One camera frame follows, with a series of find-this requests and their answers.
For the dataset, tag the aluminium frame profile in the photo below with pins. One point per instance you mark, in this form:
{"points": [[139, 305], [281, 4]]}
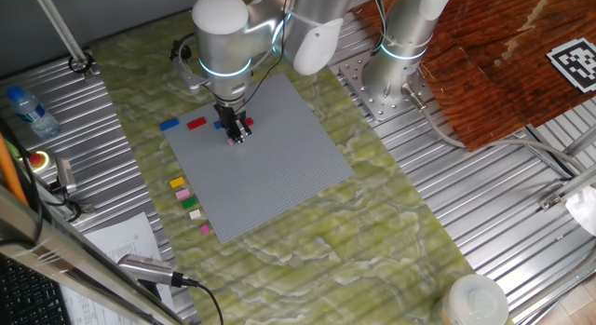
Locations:
{"points": [[577, 183]]}

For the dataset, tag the small magenta Lego brick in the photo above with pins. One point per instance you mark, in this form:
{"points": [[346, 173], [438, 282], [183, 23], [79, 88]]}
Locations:
{"points": [[205, 229]]}

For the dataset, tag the green marble pattern mat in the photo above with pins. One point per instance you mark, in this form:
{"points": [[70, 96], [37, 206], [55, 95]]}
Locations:
{"points": [[349, 250]]}

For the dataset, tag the pink Lego brick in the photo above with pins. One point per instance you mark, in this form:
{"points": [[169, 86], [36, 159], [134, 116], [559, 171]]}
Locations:
{"points": [[182, 193], [229, 142]]}

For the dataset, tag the aluminium stand pole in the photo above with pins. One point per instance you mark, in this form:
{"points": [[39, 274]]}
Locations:
{"points": [[58, 27]]}

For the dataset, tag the printed paper sheets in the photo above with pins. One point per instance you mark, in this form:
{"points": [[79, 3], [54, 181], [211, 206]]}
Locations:
{"points": [[125, 241]]}

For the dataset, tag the red Lego brick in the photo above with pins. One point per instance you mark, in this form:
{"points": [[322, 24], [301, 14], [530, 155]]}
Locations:
{"points": [[196, 123], [250, 121]]}

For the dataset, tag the orange pole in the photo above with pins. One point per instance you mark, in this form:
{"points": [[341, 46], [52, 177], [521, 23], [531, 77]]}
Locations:
{"points": [[8, 169]]}

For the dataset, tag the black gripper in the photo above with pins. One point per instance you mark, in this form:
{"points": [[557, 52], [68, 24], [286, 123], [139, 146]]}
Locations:
{"points": [[229, 116]]}

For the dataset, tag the yellow Lego brick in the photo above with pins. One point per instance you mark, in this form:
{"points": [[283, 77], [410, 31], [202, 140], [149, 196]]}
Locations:
{"points": [[177, 182]]}

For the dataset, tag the plastic water bottle blue cap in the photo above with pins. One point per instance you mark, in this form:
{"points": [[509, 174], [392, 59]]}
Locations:
{"points": [[32, 113]]}

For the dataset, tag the black white fiducial marker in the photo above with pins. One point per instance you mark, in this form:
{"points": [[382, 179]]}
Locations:
{"points": [[575, 64]]}

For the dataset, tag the grey Lego baseplate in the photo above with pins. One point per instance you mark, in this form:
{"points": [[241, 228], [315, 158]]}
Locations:
{"points": [[261, 176]]}

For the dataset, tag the red emergency stop button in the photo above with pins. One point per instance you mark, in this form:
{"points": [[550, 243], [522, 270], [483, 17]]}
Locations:
{"points": [[36, 159]]}

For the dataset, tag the white plastic jar lid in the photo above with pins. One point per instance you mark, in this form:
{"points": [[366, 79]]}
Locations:
{"points": [[475, 299]]}

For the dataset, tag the black keyboard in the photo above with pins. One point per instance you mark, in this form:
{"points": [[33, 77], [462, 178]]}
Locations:
{"points": [[28, 299]]}

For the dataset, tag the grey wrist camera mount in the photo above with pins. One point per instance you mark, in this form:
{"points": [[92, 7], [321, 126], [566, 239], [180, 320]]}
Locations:
{"points": [[188, 80]]}

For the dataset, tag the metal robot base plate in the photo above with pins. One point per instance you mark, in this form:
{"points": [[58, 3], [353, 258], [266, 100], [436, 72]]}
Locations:
{"points": [[386, 108]]}

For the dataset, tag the blue Lego brick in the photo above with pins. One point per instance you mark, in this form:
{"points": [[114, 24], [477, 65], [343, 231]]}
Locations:
{"points": [[216, 125], [169, 124]]}

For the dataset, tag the metal frame bar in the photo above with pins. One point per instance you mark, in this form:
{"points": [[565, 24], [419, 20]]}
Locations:
{"points": [[46, 250]]}

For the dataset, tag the white Lego brick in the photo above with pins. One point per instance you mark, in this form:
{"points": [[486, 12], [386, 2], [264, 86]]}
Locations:
{"points": [[195, 214]]}

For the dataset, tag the green Lego brick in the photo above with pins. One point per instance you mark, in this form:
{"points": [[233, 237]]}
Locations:
{"points": [[189, 203]]}

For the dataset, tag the silver camera on mount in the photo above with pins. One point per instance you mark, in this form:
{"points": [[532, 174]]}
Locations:
{"points": [[65, 173]]}

